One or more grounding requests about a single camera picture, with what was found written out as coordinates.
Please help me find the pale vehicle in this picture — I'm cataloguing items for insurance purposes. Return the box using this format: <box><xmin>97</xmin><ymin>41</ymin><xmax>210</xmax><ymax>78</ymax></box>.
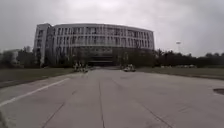
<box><xmin>123</xmin><ymin>63</ymin><xmax>137</xmax><ymax>73</ymax></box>

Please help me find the tall lamp pole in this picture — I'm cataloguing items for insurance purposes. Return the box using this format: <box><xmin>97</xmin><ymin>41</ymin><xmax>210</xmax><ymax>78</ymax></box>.
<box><xmin>175</xmin><ymin>40</ymin><xmax>182</xmax><ymax>54</ymax></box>

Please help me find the group of people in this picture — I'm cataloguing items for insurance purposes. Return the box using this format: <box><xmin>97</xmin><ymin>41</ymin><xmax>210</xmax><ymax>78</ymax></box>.
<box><xmin>73</xmin><ymin>62</ymin><xmax>90</xmax><ymax>74</ymax></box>

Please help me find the grey concrete paved road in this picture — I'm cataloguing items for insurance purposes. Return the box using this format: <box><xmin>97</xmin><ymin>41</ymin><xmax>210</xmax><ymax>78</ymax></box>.
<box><xmin>0</xmin><ymin>68</ymin><xmax>224</xmax><ymax>128</ymax></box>

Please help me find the row of dark trees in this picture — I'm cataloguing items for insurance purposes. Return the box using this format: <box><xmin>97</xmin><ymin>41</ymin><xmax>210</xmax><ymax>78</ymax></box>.
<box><xmin>126</xmin><ymin>48</ymin><xmax>224</xmax><ymax>69</ymax></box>

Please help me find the large grey multistorey building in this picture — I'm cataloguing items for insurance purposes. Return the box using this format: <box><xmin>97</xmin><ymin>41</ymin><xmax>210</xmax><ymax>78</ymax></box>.
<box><xmin>32</xmin><ymin>22</ymin><xmax>156</xmax><ymax>67</ymax></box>

